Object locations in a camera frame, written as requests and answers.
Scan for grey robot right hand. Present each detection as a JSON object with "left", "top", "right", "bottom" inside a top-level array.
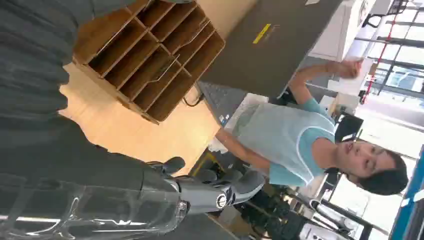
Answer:
[{"left": 0, "top": 114, "right": 267, "bottom": 240}]

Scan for wooden card sorting box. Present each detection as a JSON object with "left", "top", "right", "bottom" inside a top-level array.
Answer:
[{"left": 72, "top": 0, "right": 227, "bottom": 125}]

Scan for person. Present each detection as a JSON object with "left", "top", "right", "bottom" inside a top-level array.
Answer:
[{"left": 215, "top": 57, "right": 410, "bottom": 196}]

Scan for grey laptop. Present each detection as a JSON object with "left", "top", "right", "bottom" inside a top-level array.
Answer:
[{"left": 197, "top": 0, "right": 345, "bottom": 128}]

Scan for black chair back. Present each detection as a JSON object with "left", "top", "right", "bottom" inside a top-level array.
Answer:
[{"left": 334, "top": 114, "right": 365, "bottom": 143}]

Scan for white cabinet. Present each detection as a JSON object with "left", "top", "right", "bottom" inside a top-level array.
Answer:
[{"left": 308, "top": 0, "right": 377, "bottom": 63}]

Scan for red barrier belt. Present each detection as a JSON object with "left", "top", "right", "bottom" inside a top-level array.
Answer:
[{"left": 361, "top": 13, "right": 398, "bottom": 105}]

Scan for blue board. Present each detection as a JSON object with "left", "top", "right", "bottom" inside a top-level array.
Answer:
[{"left": 389, "top": 145, "right": 424, "bottom": 240}]

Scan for black laptop cable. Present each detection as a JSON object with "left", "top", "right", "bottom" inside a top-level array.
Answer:
[{"left": 183, "top": 92, "right": 205, "bottom": 108}]

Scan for metal stanchion post with base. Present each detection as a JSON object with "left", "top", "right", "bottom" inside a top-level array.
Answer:
[{"left": 298, "top": 198, "right": 390, "bottom": 240}]

